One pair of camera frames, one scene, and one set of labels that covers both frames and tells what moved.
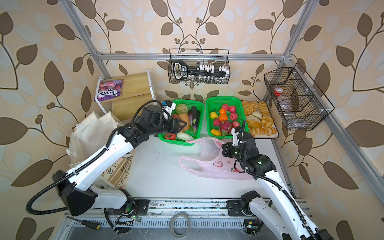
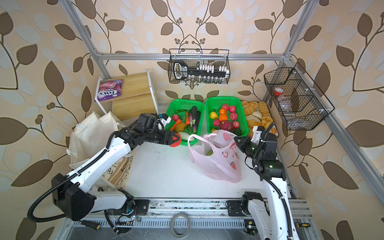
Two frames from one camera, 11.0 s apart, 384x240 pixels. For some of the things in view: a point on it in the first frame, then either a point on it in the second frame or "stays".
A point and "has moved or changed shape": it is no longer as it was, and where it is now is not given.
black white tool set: (181, 70) stays
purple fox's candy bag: (109, 89) stays
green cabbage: (181, 108) → (209, 153)
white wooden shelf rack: (137, 90) stays
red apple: (233, 116) stays
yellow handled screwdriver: (89, 224) stays
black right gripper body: (231, 151) → (250, 148)
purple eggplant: (194, 115) stays
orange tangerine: (223, 117) stays
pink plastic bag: (213, 163) has moved or changed shape
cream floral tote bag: (94, 135) stays
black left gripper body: (169, 127) → (156, 136)
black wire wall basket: (199, 66) stays
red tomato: (169, 136) has moved or changed shape
